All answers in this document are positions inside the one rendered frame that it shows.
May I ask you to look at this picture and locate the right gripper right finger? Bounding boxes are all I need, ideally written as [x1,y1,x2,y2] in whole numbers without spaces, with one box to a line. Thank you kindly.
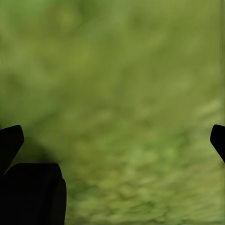
[210,124,225,162]

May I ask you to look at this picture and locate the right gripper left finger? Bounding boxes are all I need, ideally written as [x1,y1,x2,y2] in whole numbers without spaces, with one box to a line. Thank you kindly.
[0,125,24,180]

